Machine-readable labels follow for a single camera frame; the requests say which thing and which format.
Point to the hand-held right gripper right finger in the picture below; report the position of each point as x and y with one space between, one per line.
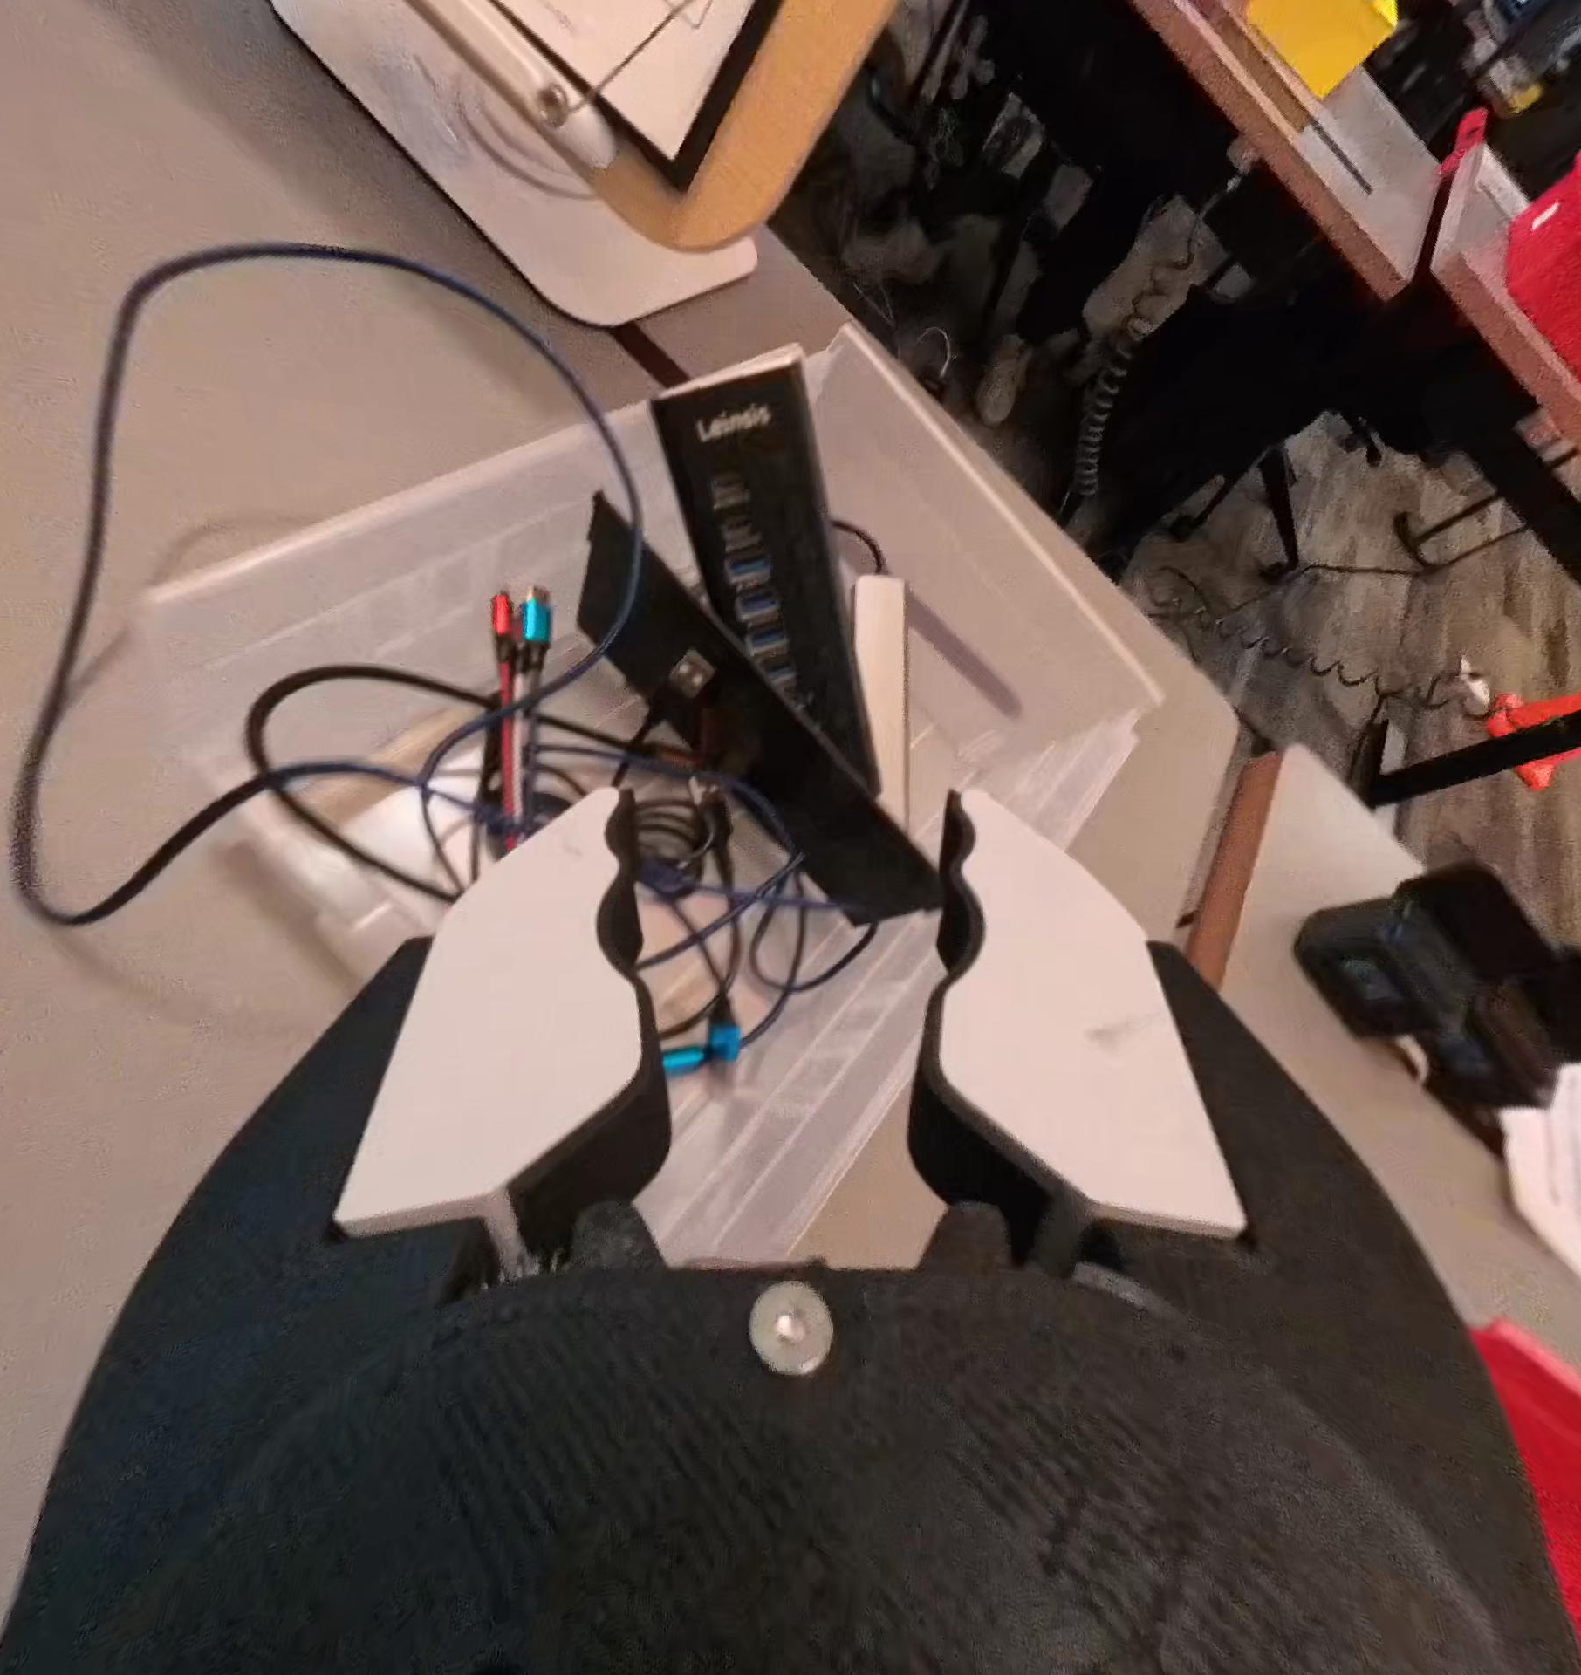
1078 1035

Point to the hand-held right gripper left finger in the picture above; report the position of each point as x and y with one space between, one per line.
502 1047

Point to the long black USB hub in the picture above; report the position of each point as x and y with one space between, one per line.
739 747

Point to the clear plastic bin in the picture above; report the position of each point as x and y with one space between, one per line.
412 577

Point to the black USB hub blue ports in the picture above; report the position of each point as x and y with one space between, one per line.
764 524

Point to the grey desk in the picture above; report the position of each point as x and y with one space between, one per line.
85 1114

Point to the slim white adapter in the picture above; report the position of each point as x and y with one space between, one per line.
880 681

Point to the white paper sheet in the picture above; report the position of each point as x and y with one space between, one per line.
1575 1178

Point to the orange clamp on black bar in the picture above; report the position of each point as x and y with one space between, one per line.
1523 720

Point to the red plastic sheet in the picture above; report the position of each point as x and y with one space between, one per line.
1575 1466

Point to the white stand base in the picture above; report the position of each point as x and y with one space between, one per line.
476 183

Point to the wooden workbench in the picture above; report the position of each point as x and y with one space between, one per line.
1366 197

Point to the red plastic crate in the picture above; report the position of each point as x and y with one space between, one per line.
1575 289

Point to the curved wooden board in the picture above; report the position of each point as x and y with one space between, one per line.
790 132

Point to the black framed white board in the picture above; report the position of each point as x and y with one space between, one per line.
661 66

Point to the yellow box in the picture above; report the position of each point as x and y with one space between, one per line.
1321 40

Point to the black action camera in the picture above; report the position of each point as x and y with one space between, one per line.
1458 969

